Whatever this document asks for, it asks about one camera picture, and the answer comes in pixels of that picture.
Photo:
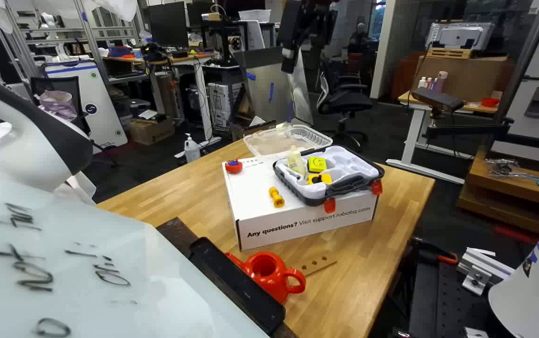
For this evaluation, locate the large brown cardboard box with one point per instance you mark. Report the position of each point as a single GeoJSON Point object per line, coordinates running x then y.
{"type": "Point", "coordinates": [468, 78]}

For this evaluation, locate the grey toy tool case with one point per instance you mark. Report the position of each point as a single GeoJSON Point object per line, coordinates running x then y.
{"type": "Point", "coordinates": [350, 170]}

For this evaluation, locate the white printer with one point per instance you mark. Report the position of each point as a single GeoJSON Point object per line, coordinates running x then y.
{"type": "Point", "coordinates": [459, 37]}

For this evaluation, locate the black perforated breadboard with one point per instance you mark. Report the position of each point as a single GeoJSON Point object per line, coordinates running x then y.
{"type": "Point", "coordinates": [438, 307]}

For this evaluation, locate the white dome shaped housing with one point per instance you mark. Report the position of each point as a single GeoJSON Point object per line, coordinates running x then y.
{"type": "Point", "coordinates": [538, 294]}

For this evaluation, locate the white curved machine cover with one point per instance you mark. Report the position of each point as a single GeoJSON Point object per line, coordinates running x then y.
{"type": "Point", "coordinates": [25, 151]}

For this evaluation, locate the yellow toy bolt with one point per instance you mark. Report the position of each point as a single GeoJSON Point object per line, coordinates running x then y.
{"type": "Point", "coordinates": [277, 198]}

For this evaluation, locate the purple plastic bag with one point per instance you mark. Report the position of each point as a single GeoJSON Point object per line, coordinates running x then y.
{"type": "Point", "coordinates": [59, 106]}

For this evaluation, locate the white board with writing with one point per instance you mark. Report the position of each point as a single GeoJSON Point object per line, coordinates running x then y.
{"type": "Point", "coordinates": [63, 269]}

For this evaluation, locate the white standing desk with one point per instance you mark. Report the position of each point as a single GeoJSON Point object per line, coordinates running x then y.
{"type": "Point", "coordinates": [414, 132]}

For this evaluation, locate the silver metal brackets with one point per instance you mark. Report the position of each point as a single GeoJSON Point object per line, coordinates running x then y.
{"type": "Point", "coordinates": [485, 269]}

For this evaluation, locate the grey panel with blue tape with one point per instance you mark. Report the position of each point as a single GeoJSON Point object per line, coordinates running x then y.
{"type": "Point", "coordinates": [262, 95]}

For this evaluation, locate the desk with white leg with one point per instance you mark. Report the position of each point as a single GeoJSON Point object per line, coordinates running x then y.
{"type": "Point", "coordinates": [202, 95]}

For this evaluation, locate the black computer monitor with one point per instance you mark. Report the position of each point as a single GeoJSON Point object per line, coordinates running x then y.
{"type": "Point", "coordinates": [166, 25]}

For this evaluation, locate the white cardboard box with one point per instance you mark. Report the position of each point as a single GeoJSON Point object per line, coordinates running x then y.
{"type": "Point", "coordinates": [262, 213]}

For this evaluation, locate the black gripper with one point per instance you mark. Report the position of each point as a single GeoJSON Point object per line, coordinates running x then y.
{"type": "Point", "coordinates": [299, 25]}

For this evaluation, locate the red bowl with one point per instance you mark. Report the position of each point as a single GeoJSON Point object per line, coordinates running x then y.
{"type": "Point", "coordinates": [489, 102]}

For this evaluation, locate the yellow smiley square block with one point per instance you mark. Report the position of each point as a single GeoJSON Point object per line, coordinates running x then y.
{"type": "Point", "coordinates": [316, 164]}

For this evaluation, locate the black office chair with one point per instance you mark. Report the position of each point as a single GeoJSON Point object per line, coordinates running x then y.
{"type": "Point", "coordinates": [346, 100]}

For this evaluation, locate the black and red tool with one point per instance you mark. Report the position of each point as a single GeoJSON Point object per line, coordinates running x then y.
{"type": "Point", "coordinates": [435, 254]}

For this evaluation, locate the low wooden shelf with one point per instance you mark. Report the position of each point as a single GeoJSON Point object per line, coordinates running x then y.
{"type": "Point", "coordinates": [500, 200]}

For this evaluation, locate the red round cap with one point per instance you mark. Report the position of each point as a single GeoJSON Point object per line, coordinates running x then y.
{"type": "Point", "coordinates": [234, 168]}

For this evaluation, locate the black flat device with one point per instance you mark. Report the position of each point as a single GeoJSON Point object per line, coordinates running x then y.
{"type": "Point", "coordinates": [438, 100]}

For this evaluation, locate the white machine with blue trim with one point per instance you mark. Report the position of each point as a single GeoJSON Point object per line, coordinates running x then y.
{"type": "Point", "coordinates": [102, 106]}

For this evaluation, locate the small cardboard box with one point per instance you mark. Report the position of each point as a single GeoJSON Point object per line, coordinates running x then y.
{"type": "Point", "coordinates": [149, 132]}

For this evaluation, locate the clear plastic case cover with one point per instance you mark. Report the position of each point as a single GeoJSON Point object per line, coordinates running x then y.
{"type": "Point", "coordinates": [275, 142]}

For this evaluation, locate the yellow block with black hole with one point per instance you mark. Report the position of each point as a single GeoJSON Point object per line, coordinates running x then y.
{"type": "Point", "coordinates": [326, 179]}

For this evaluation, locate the black bar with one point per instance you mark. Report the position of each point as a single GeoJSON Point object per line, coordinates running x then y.
{"type": "Point", "coordinates": [237, 288]}

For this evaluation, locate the hand sanitizer bottle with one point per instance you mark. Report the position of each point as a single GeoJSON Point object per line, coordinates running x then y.
{"type": "Point", "coordinates": [192, 151]}

